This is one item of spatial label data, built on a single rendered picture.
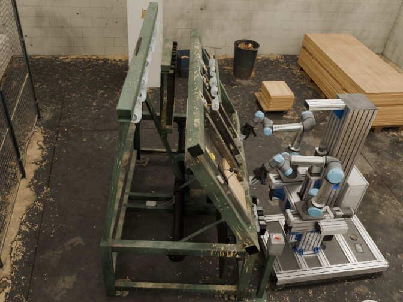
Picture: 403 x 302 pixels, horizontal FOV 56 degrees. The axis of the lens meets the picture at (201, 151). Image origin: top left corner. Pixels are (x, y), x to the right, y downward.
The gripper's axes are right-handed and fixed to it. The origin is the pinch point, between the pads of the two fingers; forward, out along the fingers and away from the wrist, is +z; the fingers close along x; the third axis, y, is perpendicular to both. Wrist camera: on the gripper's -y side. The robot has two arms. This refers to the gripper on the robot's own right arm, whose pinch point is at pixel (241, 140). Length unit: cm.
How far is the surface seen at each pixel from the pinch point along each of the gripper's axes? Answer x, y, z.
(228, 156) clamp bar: 23.7, 17.3, 8.9
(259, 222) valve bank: 58, -36, 45
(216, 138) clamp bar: 21.5, 37.7, -2.9
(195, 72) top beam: -23, 71, -34
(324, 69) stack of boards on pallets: -316, -268, -49
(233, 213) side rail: 90, 25, 18
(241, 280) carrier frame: 93, -35, 90
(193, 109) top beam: 38, 81, -28
